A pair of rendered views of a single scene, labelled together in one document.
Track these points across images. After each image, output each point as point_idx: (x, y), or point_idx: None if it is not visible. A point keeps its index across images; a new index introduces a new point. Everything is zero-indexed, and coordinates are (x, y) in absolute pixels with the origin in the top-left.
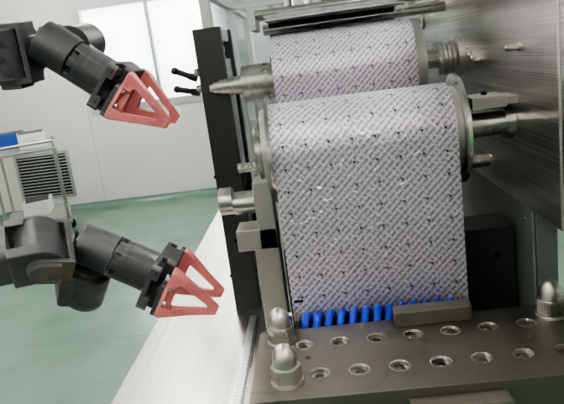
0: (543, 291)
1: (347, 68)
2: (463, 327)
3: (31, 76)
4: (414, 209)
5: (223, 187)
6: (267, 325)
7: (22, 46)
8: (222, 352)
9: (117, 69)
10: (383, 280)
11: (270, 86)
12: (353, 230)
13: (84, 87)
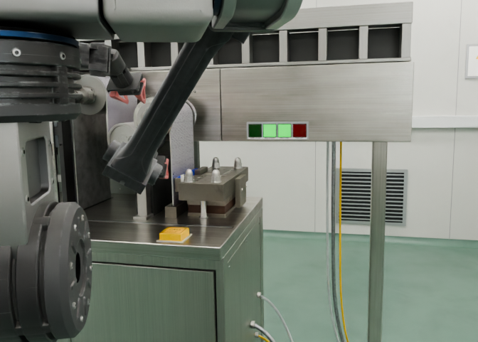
0: (216, 159)
1: None
2: (210, 171)
3: (109, 72)
4: (188, 139)
5: (65, 150)
6: (146, 195)
7: (109, 57)
8: (112, 225)
9: (143, 76)
10: (184, 165)
11: (94, 97)
12: (181, 146)
13: (125, 81)
